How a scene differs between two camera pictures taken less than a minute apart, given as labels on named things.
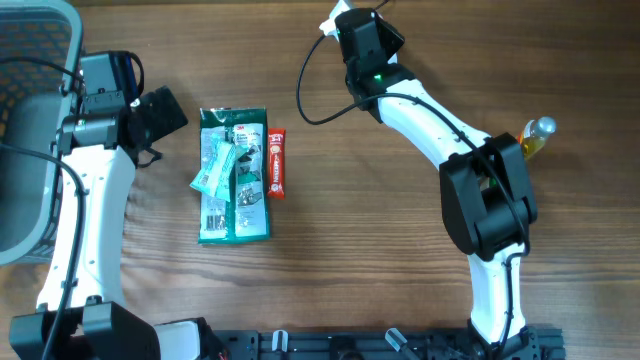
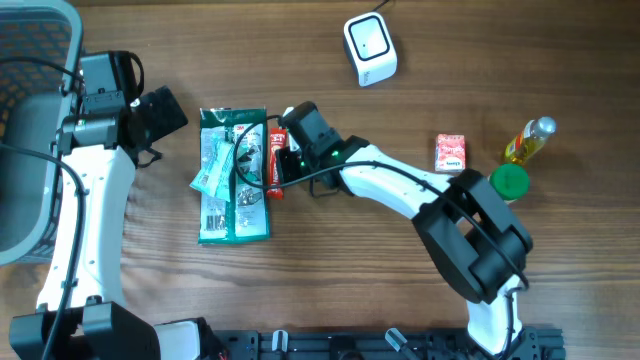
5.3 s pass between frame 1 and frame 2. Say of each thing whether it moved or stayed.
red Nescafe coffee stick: stayed
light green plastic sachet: stayed
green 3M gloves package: stayed
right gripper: moved
